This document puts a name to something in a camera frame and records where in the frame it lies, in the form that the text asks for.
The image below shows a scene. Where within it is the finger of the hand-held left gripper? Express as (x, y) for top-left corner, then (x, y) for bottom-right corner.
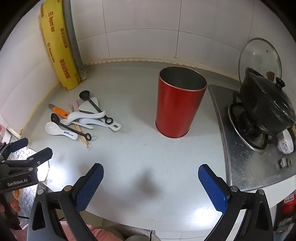
(0, 137), (29, 161)
(5, 147), (53, 173)

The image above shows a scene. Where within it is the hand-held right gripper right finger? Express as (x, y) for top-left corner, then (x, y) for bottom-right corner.
(198, 164), (274, 241)

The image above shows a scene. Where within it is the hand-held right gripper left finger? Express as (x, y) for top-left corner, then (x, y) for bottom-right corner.
(27, 163), (104, 241)

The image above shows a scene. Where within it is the white printed ceramic spoon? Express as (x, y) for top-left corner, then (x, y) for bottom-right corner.
(45, 122), (78, 140)

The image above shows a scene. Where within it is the sleeved wooden chopsticks pair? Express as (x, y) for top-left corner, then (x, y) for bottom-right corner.
(68, 105), (91, 149)

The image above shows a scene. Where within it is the orange-handled serrated knife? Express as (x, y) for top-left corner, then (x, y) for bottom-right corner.
(48, 104), (70, 116)

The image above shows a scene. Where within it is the white curved-handle spoon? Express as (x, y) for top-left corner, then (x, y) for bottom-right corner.
(66, 110), (106, 123)

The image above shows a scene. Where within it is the white spoon with hole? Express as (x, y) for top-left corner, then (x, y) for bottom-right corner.
(80, 118), (121, 132)

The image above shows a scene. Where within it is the white dotted rice paddle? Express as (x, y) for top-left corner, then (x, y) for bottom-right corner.
(78, 97), (102, 114)

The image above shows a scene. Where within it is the red metal canister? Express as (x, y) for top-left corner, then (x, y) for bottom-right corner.
(155, 67), (208, 139)

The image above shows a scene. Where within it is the person's left hand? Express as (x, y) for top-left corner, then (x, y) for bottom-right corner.
(10, 199), (23, 212)

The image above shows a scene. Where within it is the stainless steel gas stove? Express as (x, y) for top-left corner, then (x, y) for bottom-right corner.
(208, 84), (296, 192)

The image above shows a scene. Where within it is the person's pink clothing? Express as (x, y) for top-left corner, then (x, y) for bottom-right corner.
(59, 220), (126, 241)

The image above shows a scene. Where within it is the grey mesh cushion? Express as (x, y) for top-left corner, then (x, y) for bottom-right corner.
(116, 224), (160, 241)

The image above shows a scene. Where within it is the red container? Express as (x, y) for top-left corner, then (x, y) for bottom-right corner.
(282, 192), (296, 215)

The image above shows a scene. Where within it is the small white ceramic bowl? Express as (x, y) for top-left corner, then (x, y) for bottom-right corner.
(277, 128), (295, 154)

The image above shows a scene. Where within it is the black kettle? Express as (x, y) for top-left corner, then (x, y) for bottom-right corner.
(239, 67), (295, 137)

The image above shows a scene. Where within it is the yellow cling film roll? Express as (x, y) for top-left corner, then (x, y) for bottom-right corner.
(40, 0), (81, 91)

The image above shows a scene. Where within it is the grey vertical pipe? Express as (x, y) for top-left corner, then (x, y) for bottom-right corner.
(62, 0), (89, 81)

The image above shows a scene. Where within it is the glass pot lid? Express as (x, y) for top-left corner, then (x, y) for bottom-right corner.
(238, 38), (282, 85)

